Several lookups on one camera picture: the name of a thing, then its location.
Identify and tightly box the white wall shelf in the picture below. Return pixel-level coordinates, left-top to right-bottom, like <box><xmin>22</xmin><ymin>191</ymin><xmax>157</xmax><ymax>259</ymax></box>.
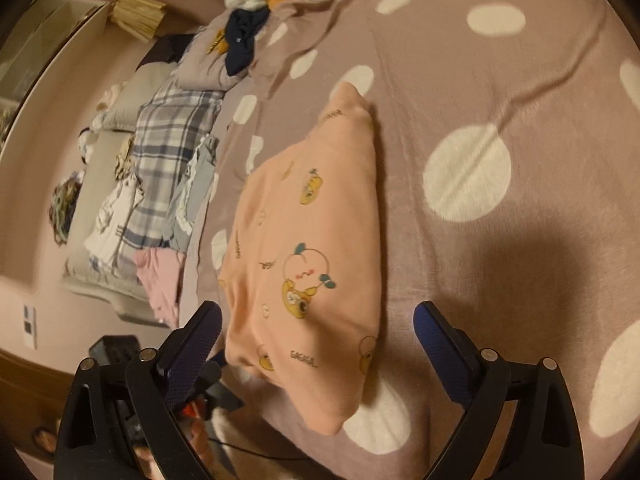
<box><xmin>1</xmin><ymin>0</ymin><xmax>107</xmax><ymax>148</ymax></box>

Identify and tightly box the mauve polka dot blanket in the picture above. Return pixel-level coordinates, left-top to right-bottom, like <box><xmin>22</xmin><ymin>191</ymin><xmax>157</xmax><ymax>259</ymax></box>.
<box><xmin>198</xmin><ymin>0</ymin><xmax>639</xmax><ymax>479</ymax></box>

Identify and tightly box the white printed garment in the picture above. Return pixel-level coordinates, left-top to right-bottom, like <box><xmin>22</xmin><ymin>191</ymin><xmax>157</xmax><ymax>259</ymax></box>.
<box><xmin>84</xmin><ymin>174</ymin><xmax>144</xmax><ymax>273</ymax></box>

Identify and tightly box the peach cartoon print baby shirt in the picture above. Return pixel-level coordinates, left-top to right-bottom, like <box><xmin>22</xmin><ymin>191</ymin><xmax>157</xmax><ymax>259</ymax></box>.
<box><xmin>219</xmin><ymin>82</ymin><xmax>382</xmax><ymax>436</ymax></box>

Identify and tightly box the mauve pillow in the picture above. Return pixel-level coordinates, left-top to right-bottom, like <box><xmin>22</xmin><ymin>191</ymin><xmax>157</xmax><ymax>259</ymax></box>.
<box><xmin>175</xmin><ymin>10</ymin><xmax>248</xmax><ymax>92</ymax></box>

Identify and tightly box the person left hand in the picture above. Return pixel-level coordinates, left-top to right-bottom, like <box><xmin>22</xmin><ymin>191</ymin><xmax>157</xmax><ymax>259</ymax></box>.
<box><xmin>134</xmin><ymin>393</ymin><xmax>222</xmax><ymax>480</ymax></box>

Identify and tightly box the grey blue ruffled garment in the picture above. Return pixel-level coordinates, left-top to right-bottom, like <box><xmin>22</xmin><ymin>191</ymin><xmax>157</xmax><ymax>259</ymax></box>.
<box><xmin>160</xmin><ymin>134</ymin><xmax>218</xmax><ymax>252</ymax></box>

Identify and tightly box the plaid blue white pillow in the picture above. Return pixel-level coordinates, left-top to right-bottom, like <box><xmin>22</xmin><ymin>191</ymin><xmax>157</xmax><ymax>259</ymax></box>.
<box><xmin>122</xmin><ymin>78</ymin><xmax>224</xmax><ymax>249</ymax></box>

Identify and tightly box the wall power socket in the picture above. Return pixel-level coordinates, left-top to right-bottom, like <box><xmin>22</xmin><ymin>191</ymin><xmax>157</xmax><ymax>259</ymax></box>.
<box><xmin>23</xmin><ymin>304</ymin><xmax>37</xmax><ymax>350</ymax></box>

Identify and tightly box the beige pillow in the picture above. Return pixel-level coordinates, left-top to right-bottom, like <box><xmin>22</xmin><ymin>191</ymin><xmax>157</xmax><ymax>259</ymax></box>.
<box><xmin>61</xmin><ymin>62</ymin><xmax>176</xmax><ymax>326</ymax></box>

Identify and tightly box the navy blue garment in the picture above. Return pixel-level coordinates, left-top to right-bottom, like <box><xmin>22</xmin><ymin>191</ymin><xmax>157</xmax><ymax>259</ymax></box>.
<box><xmin>224</xmin><ymin>6</ymin><xmax>270</xmax><ymax>76</ymax></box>

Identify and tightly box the light pink garment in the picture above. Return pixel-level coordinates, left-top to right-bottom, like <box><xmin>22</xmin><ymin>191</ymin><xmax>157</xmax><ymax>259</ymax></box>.
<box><xmin>134</xmin><ymin>247</ymin><xmax>186</xmax><ymax>330</ymax></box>

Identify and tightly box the stuffed toys pile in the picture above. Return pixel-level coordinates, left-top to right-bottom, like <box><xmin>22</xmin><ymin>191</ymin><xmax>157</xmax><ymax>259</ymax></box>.
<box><xmin>77</xmin><ymin>82</ymin><xmax>127</xmax><ymax>165</ymax></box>

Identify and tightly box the yellow fringe hanging cloth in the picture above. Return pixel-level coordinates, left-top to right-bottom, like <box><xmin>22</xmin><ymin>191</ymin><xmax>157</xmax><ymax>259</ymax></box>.
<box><xmin>110</xmin><ymin>0</ymin><xmax>167</xmax><ymax>42</ymax></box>

